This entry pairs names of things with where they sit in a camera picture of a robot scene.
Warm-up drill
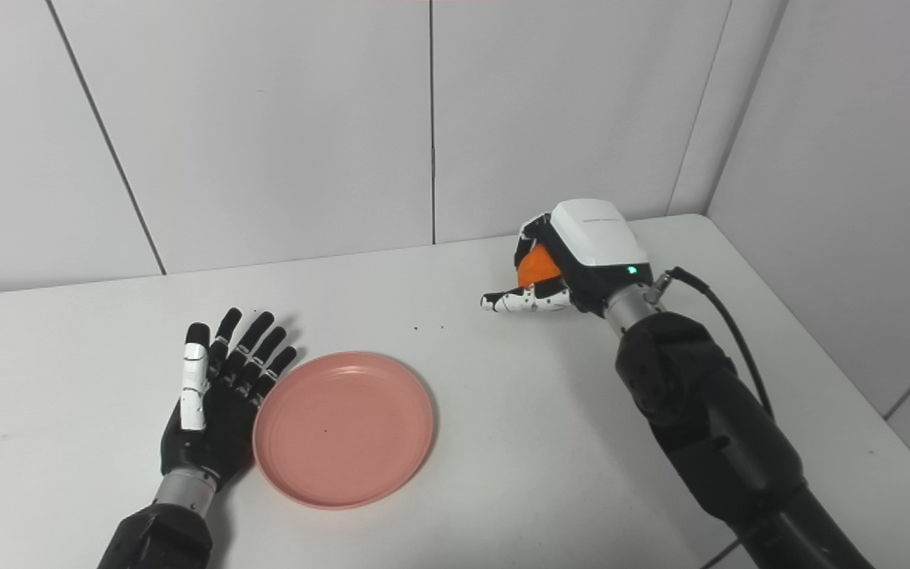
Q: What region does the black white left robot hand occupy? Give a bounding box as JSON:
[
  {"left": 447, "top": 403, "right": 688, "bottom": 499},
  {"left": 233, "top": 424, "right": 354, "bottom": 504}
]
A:
[{"left": 160, "top": 307, "right": 299, "bottom": 492}]

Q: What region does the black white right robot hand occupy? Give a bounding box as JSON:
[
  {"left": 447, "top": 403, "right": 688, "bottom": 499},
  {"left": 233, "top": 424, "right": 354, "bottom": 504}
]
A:
[{"left": 480, "top": 198, "right": 653, "bottom": 317}]

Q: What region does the orange fruit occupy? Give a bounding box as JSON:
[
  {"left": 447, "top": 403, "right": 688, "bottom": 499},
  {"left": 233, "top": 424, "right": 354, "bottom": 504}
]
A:
[{"left": 517, "top": 244, "right": 563, "bottom": 288}]

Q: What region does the pink round plate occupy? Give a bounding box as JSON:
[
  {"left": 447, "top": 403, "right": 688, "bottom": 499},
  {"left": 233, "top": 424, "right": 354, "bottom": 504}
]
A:
[{"left": 252, "top": 351, "right": 436, "bottom": 511}]

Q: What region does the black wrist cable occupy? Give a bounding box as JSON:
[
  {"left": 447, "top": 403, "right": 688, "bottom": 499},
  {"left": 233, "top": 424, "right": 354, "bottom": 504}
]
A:
[{"left": 645, "top": 266, "right": 776, "bottom": 569}]

